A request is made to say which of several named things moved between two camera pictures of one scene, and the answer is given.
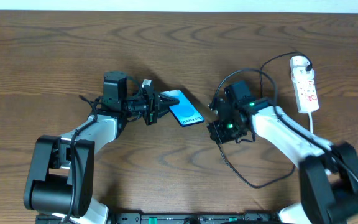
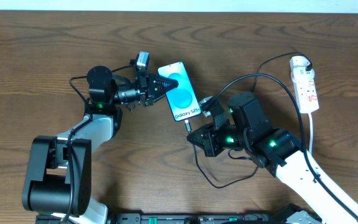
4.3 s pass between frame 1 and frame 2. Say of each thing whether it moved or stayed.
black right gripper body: moved
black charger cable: moved
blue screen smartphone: moved
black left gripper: moved
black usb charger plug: stayed
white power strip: stayed
